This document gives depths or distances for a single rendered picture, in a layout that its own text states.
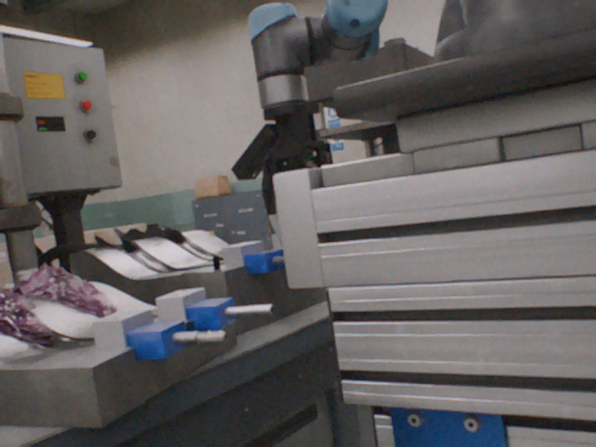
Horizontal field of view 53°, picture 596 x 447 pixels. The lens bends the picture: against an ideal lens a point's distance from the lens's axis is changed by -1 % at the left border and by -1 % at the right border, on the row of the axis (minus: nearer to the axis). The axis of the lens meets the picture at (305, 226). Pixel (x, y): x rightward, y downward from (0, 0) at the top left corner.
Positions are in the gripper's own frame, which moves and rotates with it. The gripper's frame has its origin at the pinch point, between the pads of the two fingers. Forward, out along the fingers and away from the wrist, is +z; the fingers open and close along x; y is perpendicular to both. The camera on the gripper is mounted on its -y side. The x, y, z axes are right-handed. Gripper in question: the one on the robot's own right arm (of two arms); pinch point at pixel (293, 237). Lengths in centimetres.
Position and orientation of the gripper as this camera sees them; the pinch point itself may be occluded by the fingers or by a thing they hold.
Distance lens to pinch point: 94.6
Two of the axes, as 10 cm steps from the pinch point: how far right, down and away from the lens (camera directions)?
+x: 6.0, -1.3, 7.9
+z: 1.4, 9.9, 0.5
